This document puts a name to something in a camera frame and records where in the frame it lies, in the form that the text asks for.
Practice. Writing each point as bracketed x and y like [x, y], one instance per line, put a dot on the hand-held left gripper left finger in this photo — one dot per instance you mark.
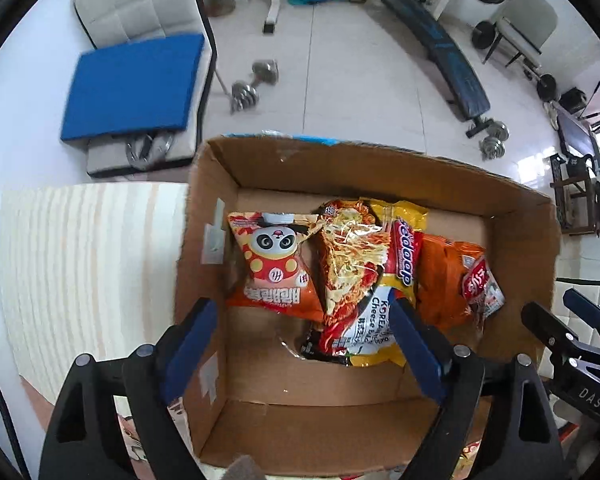
[190, 345]

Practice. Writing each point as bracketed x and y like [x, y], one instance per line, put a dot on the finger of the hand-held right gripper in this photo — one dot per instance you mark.
[582, 305]
[547, 325]

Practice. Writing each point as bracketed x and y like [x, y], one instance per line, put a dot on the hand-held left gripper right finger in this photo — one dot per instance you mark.
[420, 355]

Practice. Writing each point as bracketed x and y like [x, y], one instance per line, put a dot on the cardboard box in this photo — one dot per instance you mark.
[305, 380]

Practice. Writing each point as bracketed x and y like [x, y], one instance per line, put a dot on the red noodle packet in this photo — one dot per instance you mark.
[345, 255]

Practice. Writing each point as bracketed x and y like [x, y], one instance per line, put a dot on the small red snack packet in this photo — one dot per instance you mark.
[482, 287]

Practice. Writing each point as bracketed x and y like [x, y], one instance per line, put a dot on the plain orange snack packet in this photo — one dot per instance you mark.
[437, 280]

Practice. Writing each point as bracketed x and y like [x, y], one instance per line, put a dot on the dark wooden chair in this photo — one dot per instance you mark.
[580, 190]

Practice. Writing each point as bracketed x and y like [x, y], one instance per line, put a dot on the orange panda snack packet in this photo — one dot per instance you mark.
[275, 260]

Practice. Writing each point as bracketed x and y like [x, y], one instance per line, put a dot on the striped table mat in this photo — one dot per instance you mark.
[90, 270]

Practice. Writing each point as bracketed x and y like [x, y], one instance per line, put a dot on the black monitor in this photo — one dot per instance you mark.
[574, 135]

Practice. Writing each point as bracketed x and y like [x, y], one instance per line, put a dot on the chrome dumbbell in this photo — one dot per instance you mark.
[495, 140]
[252, 85]

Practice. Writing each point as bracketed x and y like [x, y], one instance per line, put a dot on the black sit-up bench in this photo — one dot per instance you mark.
[445, 55]

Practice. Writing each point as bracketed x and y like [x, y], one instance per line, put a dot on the grey chair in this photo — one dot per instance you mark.
[525, 20]

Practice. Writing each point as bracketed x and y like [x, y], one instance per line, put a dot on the white padded chair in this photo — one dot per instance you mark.
[130, 5]

